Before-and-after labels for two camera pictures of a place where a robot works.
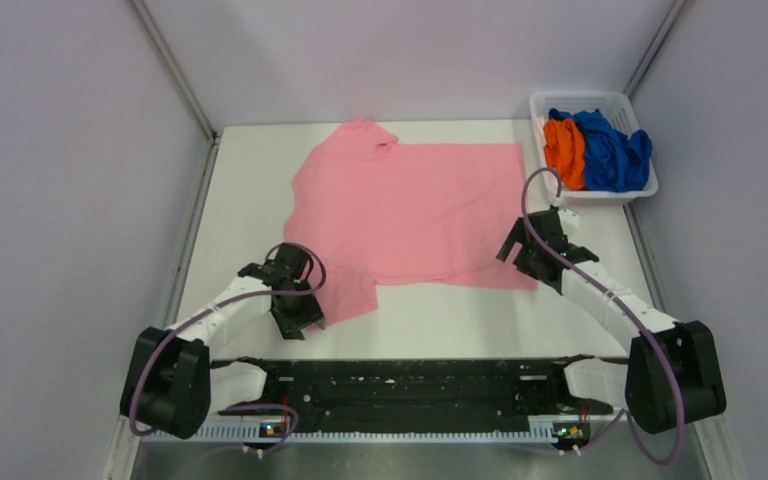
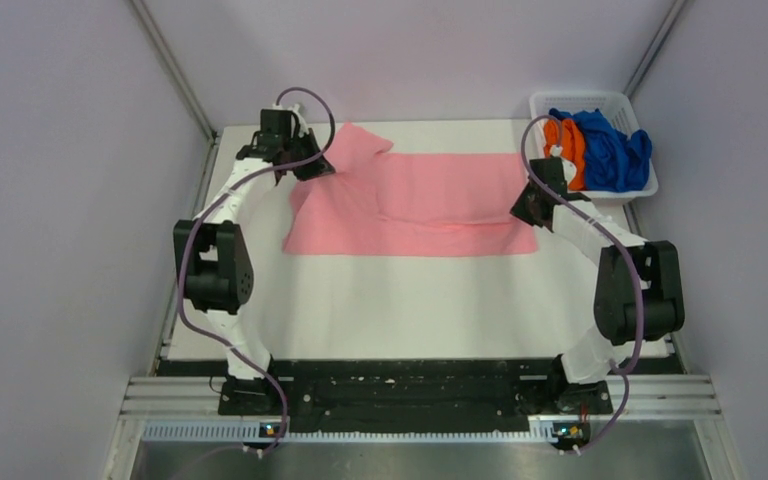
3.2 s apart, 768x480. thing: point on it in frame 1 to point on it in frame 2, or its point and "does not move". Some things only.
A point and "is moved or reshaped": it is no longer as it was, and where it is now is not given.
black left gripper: x=311 y=312 to x=314 y=169
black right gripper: x=519 y=234 to x=520 y=211
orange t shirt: x=565 y=151 does not move
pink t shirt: x=376 y=213 is moved or reshaped
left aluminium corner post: x=157 y=36 does not move
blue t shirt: x=613 y=161 does not move
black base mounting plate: x=521 y=395 does not move
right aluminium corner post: x=655 y=46 does not move
